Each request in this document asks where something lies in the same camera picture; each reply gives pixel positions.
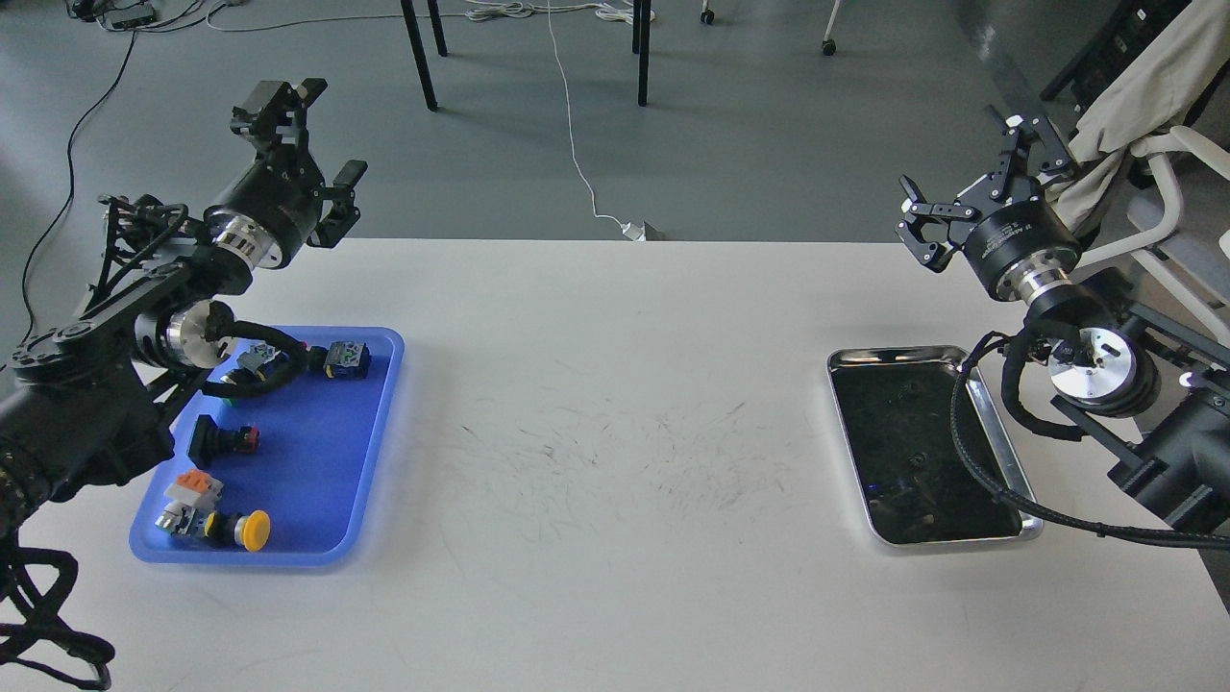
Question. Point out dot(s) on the green push button switch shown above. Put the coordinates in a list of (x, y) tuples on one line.
[(251, 374)]

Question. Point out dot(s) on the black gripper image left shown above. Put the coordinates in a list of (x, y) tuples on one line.
[(283, 192)]

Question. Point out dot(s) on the orange grey contact block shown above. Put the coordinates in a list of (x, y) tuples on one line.
[(195, 489)]

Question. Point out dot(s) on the blue plastic tray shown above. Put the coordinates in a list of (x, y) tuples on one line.
[(320, 441)]

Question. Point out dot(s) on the white chair with beige cloth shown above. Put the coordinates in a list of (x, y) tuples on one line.
[(1141, 117)]

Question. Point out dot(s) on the black table leg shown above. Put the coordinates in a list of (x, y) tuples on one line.
[(418, 46), (640, 47)]

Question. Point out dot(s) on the silver metal tray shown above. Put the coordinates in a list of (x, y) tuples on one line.
[(893, 402)]

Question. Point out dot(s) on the black table leg right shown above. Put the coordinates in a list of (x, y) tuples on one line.
[(640, 47)]

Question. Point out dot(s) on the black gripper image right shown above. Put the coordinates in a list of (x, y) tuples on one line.
[(1019, 252)]

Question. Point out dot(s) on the black table leg left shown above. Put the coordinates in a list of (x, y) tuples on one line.
[(418, 46)]

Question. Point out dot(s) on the black push button switch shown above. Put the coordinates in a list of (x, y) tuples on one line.
[(209, 442)]

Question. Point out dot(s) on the red push button switch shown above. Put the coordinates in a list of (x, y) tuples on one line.
[(341, 360)]

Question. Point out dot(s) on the yellow push button switch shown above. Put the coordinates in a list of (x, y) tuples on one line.
[(217, 529)]

